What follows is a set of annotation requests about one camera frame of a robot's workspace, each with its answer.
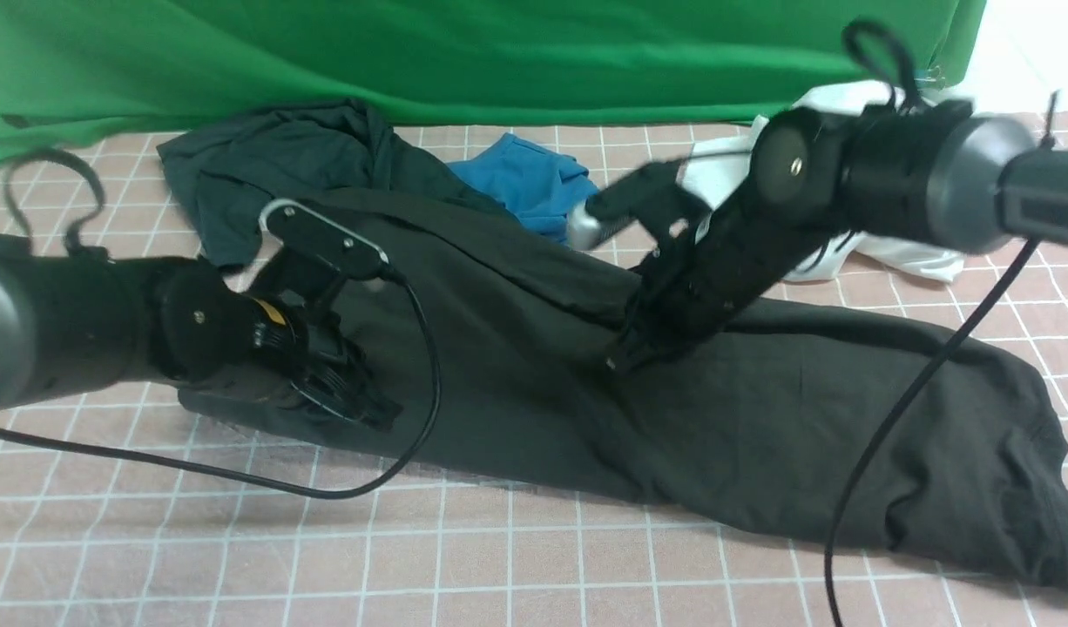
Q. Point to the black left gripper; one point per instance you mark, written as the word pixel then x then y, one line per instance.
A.
pixel 295 360

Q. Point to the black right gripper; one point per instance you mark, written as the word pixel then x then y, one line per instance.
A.
pixel 697 283

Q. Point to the dark gray long-sleeve top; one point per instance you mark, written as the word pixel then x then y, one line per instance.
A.
pixel 757 429

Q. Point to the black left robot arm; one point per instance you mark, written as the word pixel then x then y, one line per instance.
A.
pixel 71 324

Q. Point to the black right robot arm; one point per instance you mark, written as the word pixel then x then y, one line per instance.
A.
pixel 943 177

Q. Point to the blue t-shirt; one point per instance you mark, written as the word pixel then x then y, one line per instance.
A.
pixel 538 186

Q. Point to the dark teal t-shirt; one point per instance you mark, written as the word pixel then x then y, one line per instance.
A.
pixel 224 173

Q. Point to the green backdrop cloth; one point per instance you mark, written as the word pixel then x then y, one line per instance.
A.
pixel 73 72

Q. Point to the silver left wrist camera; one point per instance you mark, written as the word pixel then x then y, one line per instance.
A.
pixel 322 240

